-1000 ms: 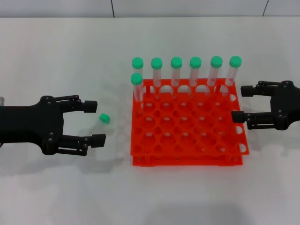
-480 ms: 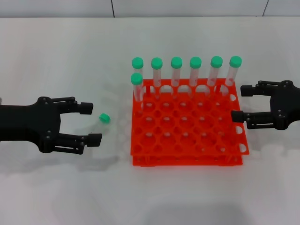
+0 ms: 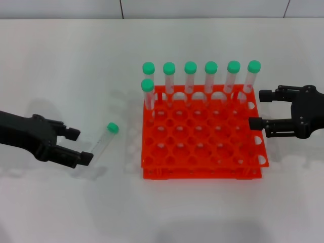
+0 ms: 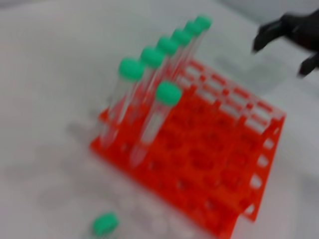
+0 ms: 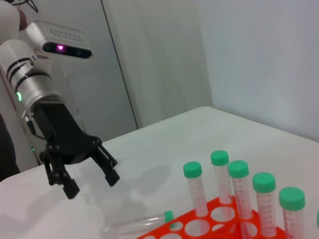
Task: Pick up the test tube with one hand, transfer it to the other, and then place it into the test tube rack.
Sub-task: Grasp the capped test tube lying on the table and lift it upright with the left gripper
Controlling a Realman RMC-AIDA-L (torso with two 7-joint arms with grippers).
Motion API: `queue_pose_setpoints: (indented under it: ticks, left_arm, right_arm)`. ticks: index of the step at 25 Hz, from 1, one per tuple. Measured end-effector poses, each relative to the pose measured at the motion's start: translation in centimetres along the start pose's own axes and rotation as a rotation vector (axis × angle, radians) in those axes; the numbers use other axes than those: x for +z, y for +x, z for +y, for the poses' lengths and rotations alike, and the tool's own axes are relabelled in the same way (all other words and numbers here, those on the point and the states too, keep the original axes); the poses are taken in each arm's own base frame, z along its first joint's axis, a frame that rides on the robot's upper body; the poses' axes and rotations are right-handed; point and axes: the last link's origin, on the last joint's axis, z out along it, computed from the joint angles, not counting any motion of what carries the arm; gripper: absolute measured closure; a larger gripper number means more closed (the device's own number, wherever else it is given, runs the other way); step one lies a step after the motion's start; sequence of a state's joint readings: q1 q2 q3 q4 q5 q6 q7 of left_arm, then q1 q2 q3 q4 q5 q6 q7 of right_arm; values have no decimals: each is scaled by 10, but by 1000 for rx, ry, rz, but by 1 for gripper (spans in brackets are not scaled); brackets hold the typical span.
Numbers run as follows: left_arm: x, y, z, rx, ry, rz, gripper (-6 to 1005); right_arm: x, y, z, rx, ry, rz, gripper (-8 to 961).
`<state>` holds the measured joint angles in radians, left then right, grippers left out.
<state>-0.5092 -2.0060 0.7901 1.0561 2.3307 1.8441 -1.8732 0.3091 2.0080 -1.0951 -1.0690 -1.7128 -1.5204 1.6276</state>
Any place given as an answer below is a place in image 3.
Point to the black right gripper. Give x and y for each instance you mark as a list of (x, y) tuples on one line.
[(307, 114)]

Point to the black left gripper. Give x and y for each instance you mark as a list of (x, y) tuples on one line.
[(25, 134)]

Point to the clear test tube green cap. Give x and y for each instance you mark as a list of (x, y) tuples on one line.
[(210, 67), (148, 67), (147, 85), (233, 66), (254, 66), (190, 67), (103, 140), (169, 68)]

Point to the orange plastic test tube rack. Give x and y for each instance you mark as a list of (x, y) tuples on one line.
[(182, 88)]

